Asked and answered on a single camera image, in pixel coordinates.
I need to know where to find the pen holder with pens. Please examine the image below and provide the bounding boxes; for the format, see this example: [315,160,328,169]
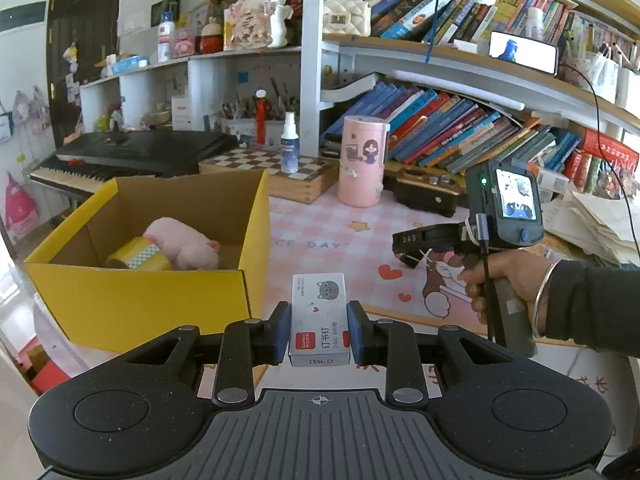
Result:
[219,94,301,149]

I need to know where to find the white cubby shelf unit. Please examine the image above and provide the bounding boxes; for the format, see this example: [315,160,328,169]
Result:
[79,44,307,137]

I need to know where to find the person's right hand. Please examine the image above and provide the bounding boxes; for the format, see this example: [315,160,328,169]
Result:
[457,248,557,326]

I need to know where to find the pink pig ornament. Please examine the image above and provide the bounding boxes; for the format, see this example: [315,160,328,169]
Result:
[223,0,294,52]

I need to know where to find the red printed box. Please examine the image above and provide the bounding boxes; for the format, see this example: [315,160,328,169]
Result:
[564,129,640,199]

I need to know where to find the yellow tape roll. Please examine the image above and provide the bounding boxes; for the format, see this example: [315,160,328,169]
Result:
[105,237,174,271]

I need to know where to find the white lotion bottle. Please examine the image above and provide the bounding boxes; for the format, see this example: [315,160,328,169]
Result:
[157,11,176,64]

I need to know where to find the pink checkered desktop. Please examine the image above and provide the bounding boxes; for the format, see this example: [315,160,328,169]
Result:
[30,189,640,411]

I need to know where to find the pink backpack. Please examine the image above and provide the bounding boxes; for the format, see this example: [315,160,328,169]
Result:
[3,172,40,241]

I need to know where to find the blue tissue pack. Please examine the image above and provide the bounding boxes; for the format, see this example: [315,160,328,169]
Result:
[110,55,150,75]

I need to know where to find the smartphone with lit screen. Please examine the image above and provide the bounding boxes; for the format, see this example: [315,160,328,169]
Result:
[488,29,559,76]

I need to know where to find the white quilted handbag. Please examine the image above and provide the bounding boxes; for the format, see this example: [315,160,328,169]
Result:
[322,0,372,37]

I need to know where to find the person's right forearm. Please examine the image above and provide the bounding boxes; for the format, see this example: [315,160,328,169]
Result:
[539,258,640,360]

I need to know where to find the red round doll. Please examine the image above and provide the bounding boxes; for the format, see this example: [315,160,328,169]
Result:
[199,17,224,55]

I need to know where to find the row of mixed paperback books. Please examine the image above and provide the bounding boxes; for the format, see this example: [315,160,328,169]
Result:
[364,0,582,47]

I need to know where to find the row of slim colourful books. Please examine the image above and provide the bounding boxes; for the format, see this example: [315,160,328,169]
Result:
[319,81,584,176]

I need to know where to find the red glue bottle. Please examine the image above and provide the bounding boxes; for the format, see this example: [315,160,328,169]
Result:
[253,88,269,146]

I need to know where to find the pink cylinder container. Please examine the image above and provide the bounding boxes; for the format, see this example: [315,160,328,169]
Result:
[337,114,391,209]

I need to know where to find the yellow cardboard box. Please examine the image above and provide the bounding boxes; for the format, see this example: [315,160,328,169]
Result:
[24,168,271,354]

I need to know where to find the wooden chessboard box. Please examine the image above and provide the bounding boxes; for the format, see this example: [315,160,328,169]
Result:
[198,147,340,205]

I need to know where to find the dark wooden door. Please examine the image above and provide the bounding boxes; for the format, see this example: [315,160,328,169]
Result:
[46,0,125,149]

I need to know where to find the pink plush toy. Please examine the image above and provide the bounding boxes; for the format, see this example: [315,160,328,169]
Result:
[142,217,221,271]

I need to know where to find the silver bangle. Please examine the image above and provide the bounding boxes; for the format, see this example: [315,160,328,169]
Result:
[531,259,561,339]

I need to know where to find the pink hanging bag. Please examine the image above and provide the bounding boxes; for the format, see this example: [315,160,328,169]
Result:
[12,89,34,126]
[30,85,51,134]

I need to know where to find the white staples box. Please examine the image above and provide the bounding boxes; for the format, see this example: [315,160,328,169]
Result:
[288,273,353,367]

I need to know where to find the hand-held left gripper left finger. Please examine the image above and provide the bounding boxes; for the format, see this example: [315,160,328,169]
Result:
[65,301,293,408]

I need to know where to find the pile of papers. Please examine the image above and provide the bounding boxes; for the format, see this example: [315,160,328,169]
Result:
[542,179,640,267]

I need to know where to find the small pink box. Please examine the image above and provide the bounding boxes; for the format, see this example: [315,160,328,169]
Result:
[173,29,197,59]

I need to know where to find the white box with red label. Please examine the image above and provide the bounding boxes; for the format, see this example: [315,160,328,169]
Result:
[171,94,194,131]

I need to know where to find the white bookshelf frame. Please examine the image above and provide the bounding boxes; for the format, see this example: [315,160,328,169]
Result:
[299,0,640,162]

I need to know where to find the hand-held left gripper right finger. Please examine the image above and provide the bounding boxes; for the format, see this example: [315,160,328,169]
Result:
[348,300,572,408]

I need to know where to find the black cable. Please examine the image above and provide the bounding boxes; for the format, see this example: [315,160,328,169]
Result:
[556,61,640,262]

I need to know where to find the white spray bottle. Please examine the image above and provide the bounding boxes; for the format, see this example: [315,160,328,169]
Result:
[279,112,300,175]

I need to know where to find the red carton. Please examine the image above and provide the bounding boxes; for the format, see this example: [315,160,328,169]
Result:
[14,337,71,394]

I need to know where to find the black electronic keyboard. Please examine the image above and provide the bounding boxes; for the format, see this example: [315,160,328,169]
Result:
[29,131,239,196]

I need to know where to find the dark picture frame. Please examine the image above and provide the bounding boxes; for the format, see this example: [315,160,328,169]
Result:
[150,0,179,26]

